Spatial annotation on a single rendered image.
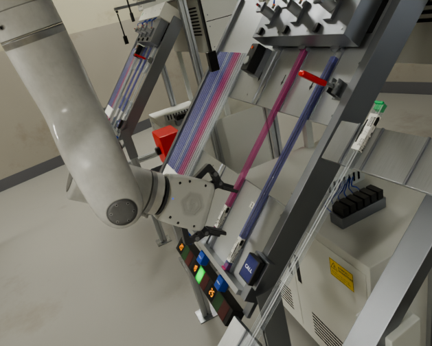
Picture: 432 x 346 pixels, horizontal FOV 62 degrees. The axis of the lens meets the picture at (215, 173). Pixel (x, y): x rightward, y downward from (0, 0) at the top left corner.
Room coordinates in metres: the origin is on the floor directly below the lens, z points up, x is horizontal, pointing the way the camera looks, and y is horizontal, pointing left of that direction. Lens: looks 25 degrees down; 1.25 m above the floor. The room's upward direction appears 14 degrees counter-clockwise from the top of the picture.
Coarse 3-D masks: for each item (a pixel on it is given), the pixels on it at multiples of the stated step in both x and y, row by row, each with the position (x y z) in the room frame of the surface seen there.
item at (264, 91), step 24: (240, 24) 1.25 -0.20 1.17; (240, 48) 1.16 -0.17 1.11; (288, 48) 0.92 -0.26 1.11; (312, 48) 0.83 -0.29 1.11; (360, 48) 0.69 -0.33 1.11; (264, 72) 0.96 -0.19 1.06; (288, 72) 0.86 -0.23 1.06; (312, 72) 0.78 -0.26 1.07; (336, 72) 0.71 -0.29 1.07; (240, 96) 1.00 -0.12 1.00; (264, 96) 0.89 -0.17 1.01; (288, 96) 0.80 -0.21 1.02; (312, 120) 0.69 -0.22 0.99
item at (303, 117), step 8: (328, 64) 0.73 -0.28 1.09; (328, 72) 0.72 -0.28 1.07; (320, 88) 0.71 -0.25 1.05; (312, 96) 0.71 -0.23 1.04; (312, 104) 0.71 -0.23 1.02; (304, 112) 0.71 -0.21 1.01; (304, 120) 0.70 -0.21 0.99; (296, 128) 0.70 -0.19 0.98; (296, 136) 0.69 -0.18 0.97; (288, 144) 0.69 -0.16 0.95; (288, 152) 0.68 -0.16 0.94; (280, 160) 0.68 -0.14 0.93; (280, 168) 0.68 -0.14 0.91; (272, 176) 0.67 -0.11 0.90; (272, 184) 0.67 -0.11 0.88; (264, 192) 0.66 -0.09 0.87; (264, 200) 0.66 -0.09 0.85; (256, 208) 0.65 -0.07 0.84; (256, 216) 0.65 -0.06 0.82; (248, 224) 0.64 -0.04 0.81; (240, 232) 0.65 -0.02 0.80; (248, 232) 0.64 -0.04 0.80; (224, 264) 0.63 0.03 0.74
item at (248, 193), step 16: (208, 160) 0.97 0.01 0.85; (192, 176) 0.99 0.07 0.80; (208, 176) 0.92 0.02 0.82; (224, 176) 0.85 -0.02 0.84; (224, 192) 0.81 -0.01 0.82; (240, 192) 0.75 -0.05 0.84; (256, 192) 0.70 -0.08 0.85; (240, 208) 0.72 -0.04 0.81; (272, 208) 0.63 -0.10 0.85; (208, 224) 0.79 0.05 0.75; (224, 224) 0.73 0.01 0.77; (240, 224) 0.69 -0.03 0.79; (256, 224) 0.64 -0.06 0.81; (272, 224) 0.61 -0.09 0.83; (208, 240) 0.74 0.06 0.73; (224, 240) 0.70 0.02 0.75; (256, 240) 0.61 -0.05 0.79; (224, 256) 0.67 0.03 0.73; (240, 256) 0.63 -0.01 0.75
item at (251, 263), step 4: (248, 256) 0.55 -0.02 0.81; (248, 260) 0.54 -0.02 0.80; (252, 260) 0.54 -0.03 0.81; (244, 264) 0.55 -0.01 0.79; (248, 264) 0.54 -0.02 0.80; (252, 264) 0.53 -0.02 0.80; (256, 264) 0.52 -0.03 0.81; (244, 268) 0.54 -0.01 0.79; (248, 268) 0.53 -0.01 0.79; (252, 268) 0.52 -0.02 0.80; (240, 272) 0.54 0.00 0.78; (244, 272) 0.54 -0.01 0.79; (248, 272) 0.53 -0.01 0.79; (252, 272) 0.52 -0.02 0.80; (244, 276) 0.53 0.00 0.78; (248, 276) 0.52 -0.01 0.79; (248, 280) 0.51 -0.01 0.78
